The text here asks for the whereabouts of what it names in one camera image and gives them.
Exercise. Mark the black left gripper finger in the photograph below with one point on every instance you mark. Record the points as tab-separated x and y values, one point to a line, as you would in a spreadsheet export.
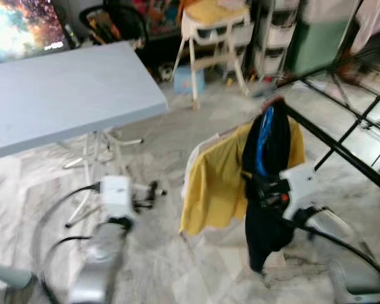
154	190

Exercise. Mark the black garment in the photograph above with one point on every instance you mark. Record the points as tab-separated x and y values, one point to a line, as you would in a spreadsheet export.
269	244

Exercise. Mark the white hanging garment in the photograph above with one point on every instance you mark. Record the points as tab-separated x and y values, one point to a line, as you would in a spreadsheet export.
193	158

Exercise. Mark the yellow shirt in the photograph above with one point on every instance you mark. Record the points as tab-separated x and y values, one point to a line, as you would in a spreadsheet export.
215	183

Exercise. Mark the black metal drying rack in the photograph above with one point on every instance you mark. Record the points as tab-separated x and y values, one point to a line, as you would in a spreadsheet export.
367	171

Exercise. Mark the light blue box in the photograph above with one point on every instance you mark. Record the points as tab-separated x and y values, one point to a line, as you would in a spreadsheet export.
189	79

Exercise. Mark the black white toy ball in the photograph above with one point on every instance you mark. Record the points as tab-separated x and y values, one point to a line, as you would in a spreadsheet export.
166	73

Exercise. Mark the light blue plastic table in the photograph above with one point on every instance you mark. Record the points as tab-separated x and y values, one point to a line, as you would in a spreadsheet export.
63	95

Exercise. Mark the green and white appliance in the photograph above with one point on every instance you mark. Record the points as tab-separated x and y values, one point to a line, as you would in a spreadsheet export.
323	44

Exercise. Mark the white drawer cart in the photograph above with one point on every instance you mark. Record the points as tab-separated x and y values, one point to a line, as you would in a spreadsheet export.
277	35

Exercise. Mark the white baby high chair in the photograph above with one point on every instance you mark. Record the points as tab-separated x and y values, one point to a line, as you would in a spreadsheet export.
215	38

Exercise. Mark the black folded stroller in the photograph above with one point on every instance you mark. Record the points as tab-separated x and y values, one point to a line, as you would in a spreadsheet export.
123	22

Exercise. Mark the yellow seat cushion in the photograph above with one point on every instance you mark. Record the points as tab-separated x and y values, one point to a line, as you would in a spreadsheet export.
218	11

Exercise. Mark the pink hanging cloth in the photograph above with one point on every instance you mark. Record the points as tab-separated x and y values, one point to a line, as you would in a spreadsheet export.
373	22

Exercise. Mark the flat screen television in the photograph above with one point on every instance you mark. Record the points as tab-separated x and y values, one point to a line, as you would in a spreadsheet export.
19	28

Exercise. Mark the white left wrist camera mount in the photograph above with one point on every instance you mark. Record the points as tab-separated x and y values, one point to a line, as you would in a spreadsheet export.
117	196

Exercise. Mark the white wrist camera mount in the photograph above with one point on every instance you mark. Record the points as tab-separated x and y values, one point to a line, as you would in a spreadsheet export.
117	196
301	187

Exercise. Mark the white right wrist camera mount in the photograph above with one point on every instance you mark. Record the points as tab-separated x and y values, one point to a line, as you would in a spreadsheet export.
301	187

